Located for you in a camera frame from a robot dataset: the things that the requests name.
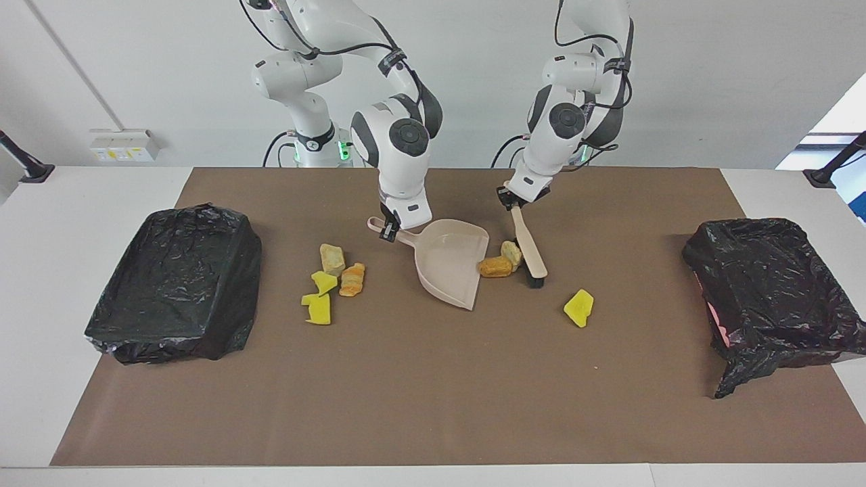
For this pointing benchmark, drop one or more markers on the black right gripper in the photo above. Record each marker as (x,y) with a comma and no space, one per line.
(388,215)

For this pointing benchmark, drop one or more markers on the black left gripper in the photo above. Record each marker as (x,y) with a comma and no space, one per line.
(509,196)

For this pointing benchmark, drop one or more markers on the beige brush black bristles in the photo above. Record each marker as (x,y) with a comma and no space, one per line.
(528,247)

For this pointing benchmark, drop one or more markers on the pale crusty bread piece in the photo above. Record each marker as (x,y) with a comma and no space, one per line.
(511,251)

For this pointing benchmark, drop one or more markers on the orange striped croissant piece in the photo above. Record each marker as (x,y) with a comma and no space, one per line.
(352,281)

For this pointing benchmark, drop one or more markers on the beige plastic dustpan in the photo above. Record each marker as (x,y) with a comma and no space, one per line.
(450,264)

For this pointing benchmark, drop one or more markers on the brown bread nugget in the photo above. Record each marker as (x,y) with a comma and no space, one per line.
(494,267)

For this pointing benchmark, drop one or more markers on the small yellow sponge piece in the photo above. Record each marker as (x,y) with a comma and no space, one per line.
(323,282)

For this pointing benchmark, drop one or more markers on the large notched yellow sponge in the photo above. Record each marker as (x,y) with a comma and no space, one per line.
(319,311)

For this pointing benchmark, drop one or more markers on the yellow cheese wedge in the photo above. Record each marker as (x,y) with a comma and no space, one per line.
(579,308)

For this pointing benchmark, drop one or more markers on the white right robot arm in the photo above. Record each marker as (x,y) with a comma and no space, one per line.
(402,162)

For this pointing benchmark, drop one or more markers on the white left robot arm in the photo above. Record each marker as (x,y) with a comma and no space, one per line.
(561,135)

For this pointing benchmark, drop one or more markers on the bin fully wrapped black bag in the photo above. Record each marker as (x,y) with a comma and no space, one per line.
(176,284)

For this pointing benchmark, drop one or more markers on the pink bin with black bag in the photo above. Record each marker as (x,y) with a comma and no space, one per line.
(771,291)

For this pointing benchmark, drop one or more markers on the brown table mat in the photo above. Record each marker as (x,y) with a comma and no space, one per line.
(433,419)

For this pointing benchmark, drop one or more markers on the black clamp stand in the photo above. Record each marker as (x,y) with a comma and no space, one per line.
(30,169)
(829,172)

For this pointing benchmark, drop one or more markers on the white wall socket box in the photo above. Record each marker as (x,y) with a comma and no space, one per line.
(122,144)

